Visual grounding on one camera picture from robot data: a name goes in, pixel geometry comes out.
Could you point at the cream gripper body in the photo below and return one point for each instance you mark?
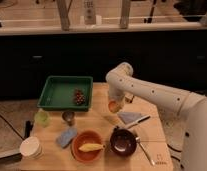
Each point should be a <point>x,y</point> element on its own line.
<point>117,96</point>

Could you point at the red yellow apple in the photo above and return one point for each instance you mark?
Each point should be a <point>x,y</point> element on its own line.
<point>114,106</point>

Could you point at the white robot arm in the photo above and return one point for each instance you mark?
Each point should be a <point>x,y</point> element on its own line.
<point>182,102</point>

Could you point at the small metal cup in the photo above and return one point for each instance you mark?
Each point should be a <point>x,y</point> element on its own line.
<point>69,117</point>

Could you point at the light green plastic cup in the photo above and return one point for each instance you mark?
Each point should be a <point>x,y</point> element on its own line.
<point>42,118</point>

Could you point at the small brown box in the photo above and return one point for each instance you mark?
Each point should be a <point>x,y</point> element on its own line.
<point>129,98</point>

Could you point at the grey blue cloth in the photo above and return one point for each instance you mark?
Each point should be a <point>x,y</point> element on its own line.
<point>128,117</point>

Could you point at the dark red grape bunch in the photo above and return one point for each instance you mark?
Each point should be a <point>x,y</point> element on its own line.
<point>79,97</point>

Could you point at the dark purple bowl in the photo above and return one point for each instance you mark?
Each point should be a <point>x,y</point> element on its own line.
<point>123,142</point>

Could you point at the metal spoon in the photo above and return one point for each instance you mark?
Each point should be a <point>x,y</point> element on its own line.
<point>151,161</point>

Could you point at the orange bowl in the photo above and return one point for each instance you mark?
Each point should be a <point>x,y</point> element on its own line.
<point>87,136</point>

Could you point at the green plastic tray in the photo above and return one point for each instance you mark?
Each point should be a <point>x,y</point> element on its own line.
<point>58,93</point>

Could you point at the yellow corn cob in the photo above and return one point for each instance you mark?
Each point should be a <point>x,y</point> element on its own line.
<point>88,147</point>

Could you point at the blue sponge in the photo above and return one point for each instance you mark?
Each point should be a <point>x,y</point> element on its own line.
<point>65,138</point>

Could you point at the black clamp on table edge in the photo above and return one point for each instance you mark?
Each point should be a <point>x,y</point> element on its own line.
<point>28,128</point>

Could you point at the black handled knife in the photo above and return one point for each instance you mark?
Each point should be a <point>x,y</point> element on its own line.
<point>128,126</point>

